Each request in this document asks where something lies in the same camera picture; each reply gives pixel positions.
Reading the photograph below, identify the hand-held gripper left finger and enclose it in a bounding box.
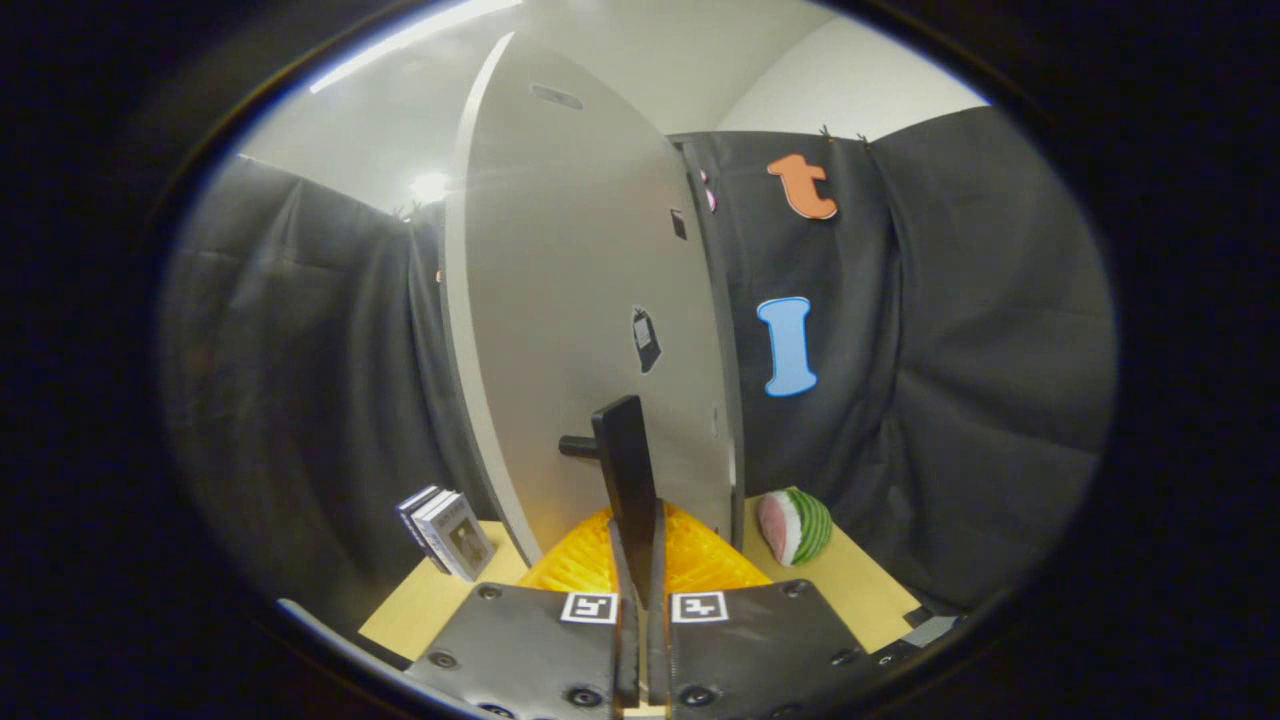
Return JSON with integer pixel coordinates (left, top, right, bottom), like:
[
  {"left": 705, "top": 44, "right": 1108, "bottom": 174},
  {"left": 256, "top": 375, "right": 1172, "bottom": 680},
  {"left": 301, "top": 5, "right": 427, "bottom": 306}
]
[{"left": 405, "top": 505, "right": 642, "bottom": 720}]

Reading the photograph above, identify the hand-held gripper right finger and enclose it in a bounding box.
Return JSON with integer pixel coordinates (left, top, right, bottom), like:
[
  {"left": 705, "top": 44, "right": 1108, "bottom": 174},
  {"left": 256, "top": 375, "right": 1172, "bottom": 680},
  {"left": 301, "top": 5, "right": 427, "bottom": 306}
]
[{"left": 648, "top": 500, "right": 881, "bottom": 720}]

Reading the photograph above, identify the black cabinet door handle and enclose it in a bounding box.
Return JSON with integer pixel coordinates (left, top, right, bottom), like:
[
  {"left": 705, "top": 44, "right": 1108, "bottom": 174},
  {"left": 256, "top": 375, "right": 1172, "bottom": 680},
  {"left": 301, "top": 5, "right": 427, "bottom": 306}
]
[{"left": 558, "top": 395, "right": 663, "bottom": 583}]

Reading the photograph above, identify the grey shoe cabinet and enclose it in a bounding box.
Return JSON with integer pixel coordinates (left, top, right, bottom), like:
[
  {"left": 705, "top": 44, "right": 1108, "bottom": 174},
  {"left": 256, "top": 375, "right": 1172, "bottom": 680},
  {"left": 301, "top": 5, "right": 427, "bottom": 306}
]
[{"left": 680, "top": 138, "right": 749, "bottom": 523}]

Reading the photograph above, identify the watermelon slice toy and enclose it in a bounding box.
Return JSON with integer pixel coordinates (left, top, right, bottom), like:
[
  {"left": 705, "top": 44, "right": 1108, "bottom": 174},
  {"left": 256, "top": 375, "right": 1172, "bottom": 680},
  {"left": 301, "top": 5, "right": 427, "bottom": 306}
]
[{"left": 757, "top": 488, "right": 834, "bottom": 568}]

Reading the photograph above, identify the dark cover book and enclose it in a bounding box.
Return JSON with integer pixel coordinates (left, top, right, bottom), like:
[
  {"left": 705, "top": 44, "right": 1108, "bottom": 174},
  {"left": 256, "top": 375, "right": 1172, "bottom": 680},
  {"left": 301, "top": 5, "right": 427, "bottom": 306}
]
[{"left": 397, "top": 485, "right": 443, "bottom": 561}]

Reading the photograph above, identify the grey tape piece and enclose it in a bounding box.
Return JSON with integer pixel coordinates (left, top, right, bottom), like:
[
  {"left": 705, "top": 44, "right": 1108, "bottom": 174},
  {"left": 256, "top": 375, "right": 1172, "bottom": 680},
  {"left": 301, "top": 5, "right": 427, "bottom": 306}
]
[{"left": 903, "top": 614, "right": 963, "bottom": 650}]

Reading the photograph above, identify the black backdrop cloth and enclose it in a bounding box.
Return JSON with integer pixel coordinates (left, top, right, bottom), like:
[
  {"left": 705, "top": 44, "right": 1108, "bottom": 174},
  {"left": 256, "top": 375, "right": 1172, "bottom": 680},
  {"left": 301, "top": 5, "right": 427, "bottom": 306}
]
[{"left": 160, "top": 105, "right": 1119, "bottom": 641}]

